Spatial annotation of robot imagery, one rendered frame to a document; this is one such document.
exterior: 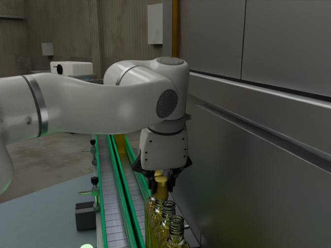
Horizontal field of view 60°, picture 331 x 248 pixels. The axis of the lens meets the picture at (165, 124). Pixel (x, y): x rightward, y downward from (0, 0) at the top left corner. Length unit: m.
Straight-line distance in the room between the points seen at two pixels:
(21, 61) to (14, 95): 9.06
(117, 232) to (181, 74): 0.65
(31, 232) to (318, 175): 1.13
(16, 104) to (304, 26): 0.39
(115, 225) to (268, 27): 0.79
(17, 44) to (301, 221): 9.22
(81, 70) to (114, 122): 4.78
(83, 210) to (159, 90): 0.89
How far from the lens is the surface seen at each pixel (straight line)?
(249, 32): 0.58
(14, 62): 9.37
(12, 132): 0.38
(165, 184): 0.65
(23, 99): 0.38
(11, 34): 9.39
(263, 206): 0.51
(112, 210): 1.12
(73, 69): 5.09
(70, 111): 0.39
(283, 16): 0.50
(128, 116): 0.39
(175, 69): 0.50
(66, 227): 1.31
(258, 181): 0.51
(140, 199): 1.18
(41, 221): 1.38
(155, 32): 4.72
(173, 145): 0.58
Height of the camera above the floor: 1.46
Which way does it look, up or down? 15 degrees down
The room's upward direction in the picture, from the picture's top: straight up
